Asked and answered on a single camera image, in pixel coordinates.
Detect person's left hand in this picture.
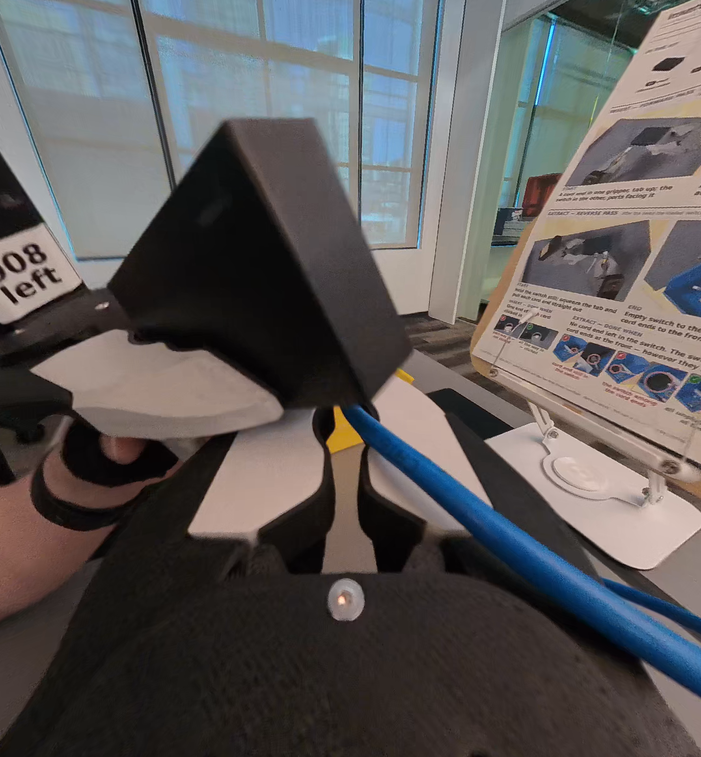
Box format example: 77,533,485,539
44,435,149,511

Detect black network switch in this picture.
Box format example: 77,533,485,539
107,117,413,410

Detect red case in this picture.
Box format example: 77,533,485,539
522,173,564,221

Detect glass partition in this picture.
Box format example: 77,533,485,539
492,12,644,285

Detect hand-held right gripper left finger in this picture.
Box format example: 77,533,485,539
186,407,336,573

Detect large window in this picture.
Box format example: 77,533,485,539
0,0,446,261

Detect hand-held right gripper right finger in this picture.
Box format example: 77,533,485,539
358,377,496,574

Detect yellow plastic bin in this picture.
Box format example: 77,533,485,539
327,368,415,455

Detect blue ethernet cable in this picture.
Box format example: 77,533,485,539
341,402,701,715

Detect person's left forearm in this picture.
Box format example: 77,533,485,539
0,485,123,636

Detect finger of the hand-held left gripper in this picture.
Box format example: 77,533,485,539
30,328,285,441

